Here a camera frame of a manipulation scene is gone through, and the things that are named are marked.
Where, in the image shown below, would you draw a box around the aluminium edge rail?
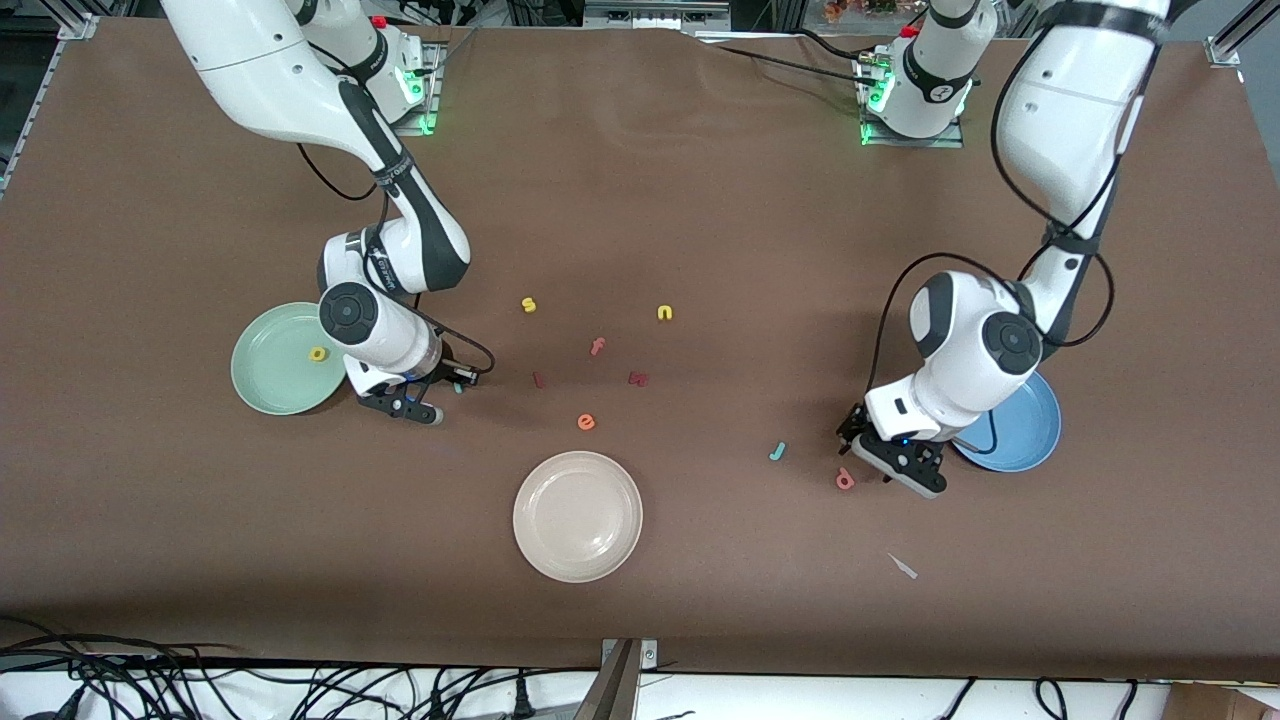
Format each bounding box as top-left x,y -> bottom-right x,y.
0,12 -> 101,201

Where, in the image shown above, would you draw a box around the aluminium table leg profile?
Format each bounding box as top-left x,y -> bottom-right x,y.
572,638 -> 659,720

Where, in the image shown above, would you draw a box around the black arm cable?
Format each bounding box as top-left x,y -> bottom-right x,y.
295,140 -> 498,376
868,20 -> 1151,461

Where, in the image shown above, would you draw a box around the aluminium corner profile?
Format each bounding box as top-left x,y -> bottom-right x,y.
1205,0 -> 1280,69

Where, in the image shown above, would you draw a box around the brown cardboard box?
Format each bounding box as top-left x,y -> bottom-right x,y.
1165,682 -> 1280,720

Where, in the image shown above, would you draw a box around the silver aluminium frame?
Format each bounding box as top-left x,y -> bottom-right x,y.
583,0 -> 733,31

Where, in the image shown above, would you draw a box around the blue plate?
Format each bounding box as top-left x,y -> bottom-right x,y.
948,370 -> 1063,473

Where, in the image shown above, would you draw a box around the green plate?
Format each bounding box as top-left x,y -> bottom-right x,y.
230,302 -> 351,416

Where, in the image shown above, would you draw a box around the tangled black cables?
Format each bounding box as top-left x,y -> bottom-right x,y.
0,620 -> 601,720

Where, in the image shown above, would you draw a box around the cream white plate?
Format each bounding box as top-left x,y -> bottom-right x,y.
512,451 -> 644,584

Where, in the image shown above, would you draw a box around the black base cable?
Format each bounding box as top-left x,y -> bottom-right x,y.
712,28 -> 881,83

